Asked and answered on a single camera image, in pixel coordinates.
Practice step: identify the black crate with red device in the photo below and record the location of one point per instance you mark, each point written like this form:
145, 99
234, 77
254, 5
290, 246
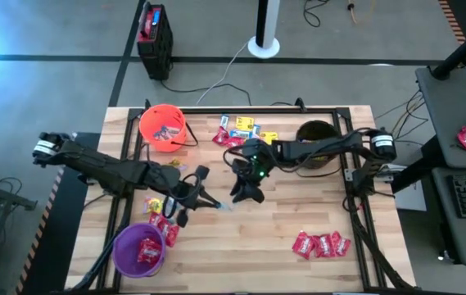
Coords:
155, 45

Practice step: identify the black hazard striped base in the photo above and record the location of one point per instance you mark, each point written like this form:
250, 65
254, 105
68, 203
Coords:
56, 229

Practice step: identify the purple halloween bucket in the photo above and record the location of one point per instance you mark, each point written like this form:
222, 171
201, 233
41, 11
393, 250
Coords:
126, 250

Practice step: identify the white black pole stand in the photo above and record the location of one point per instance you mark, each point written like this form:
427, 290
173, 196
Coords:
266, 24

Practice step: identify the orange halloween bucket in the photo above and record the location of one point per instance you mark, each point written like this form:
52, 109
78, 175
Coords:
150, 119

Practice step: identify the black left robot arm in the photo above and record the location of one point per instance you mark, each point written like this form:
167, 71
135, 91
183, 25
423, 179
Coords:
105, 172

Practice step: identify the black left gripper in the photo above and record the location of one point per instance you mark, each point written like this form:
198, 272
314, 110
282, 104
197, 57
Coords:
191, 192

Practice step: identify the grey side desk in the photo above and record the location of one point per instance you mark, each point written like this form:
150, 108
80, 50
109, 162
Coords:
449, 119

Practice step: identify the blue white chocolate bar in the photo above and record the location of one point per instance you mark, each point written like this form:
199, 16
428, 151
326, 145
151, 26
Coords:
170, 205
159, 133
256, 130
241, 134
224, 121
225, 206
172, 131

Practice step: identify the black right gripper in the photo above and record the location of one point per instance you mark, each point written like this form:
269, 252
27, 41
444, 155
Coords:
255, 162

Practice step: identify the grey keyboard shelf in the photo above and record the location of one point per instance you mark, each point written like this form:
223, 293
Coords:
449, 229

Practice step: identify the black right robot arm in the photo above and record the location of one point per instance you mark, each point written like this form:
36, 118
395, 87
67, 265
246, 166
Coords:
318, 147

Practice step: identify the black monitor pole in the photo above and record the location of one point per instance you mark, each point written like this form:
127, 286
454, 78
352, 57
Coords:
462, 51

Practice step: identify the black jack-o-lantern bucket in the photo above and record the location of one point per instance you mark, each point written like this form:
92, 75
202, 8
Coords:
299, 157

